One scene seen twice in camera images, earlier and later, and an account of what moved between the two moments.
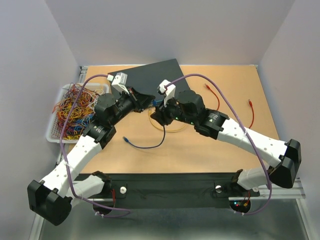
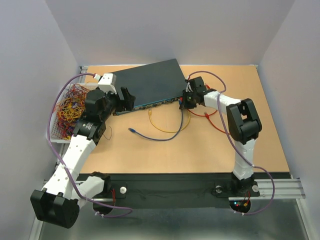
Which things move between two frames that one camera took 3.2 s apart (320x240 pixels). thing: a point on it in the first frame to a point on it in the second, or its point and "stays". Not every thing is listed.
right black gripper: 159,115 to 184,104
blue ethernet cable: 154,102 to 132,130
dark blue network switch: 148,78 stays
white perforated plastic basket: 53,136 stays
